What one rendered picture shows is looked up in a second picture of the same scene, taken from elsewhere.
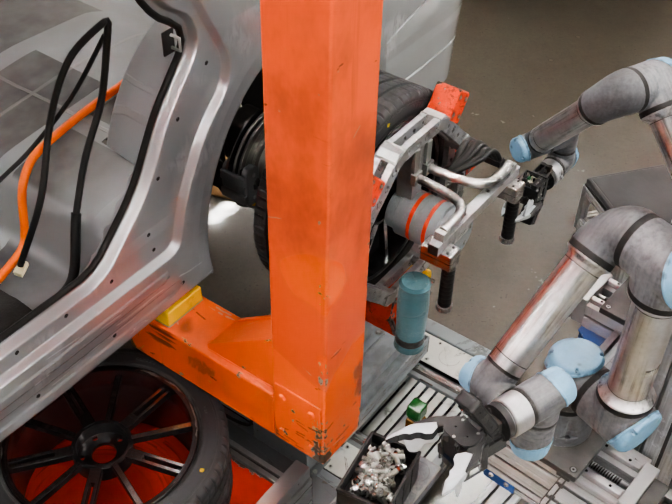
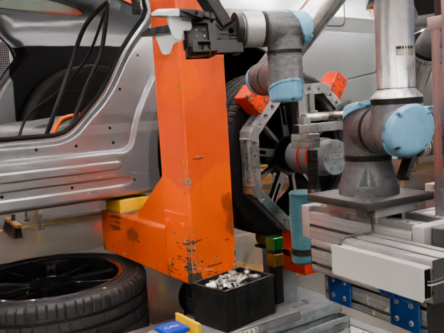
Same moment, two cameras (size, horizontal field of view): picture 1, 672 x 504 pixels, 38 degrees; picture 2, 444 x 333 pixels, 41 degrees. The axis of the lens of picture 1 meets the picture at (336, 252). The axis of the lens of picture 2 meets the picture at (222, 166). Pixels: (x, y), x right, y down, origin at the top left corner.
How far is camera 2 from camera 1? 1.67 m
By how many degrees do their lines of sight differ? 40
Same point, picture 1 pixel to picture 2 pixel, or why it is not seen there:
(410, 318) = (296, 221)
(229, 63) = not seen: hidden behind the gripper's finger
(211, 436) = (124, 278)
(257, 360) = (159, 203)
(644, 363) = (391, 36)
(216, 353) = (141, 218)
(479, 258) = not seen: hidden behind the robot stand
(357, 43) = not seen: outside the picture
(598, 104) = (423, 39)
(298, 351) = (173, 161)
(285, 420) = (171, 248)
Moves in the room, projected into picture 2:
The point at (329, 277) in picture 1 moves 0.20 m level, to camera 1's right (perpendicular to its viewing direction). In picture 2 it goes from (182, 69) to (248, 63)
